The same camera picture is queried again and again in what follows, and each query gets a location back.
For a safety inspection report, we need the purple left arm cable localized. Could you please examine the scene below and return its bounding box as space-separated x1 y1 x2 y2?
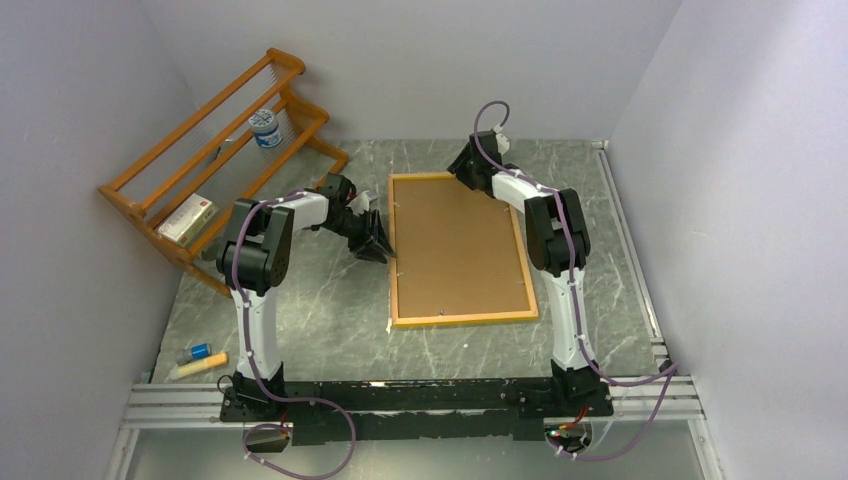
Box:
231 190 356 480

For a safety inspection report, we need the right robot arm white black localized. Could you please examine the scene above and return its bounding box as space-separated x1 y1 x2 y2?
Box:
448 130 608 415

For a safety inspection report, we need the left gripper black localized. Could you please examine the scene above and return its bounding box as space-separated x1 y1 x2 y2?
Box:
322 209 395 265

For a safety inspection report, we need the yellow glue stick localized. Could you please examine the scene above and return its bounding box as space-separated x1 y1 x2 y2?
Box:
168 352 229 380

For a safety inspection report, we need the white blue lidded jar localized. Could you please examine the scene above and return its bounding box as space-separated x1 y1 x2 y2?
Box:
247 109 282 149

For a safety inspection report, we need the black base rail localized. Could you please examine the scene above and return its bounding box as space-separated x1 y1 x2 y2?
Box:
219 374 614 446

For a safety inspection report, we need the white red cardboard box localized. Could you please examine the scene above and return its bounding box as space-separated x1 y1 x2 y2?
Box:
157 193 218 247

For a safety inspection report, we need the yellow wooden picture frame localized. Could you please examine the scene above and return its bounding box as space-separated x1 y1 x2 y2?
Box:
386 172 540 331

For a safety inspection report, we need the orange wooden shelf rack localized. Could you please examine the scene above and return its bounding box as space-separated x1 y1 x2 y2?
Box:
98 48 349 296

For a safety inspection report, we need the blue capped small tube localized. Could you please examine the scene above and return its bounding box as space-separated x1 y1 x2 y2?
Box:
175 343 211 366

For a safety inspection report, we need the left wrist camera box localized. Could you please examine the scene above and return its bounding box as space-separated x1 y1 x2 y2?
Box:
349 190 378 215

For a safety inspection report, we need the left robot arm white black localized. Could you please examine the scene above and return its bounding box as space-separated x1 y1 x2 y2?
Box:
216 174 396 420

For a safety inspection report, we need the brown cardboard backing board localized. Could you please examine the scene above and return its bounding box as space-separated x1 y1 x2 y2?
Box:
394 178 533 318

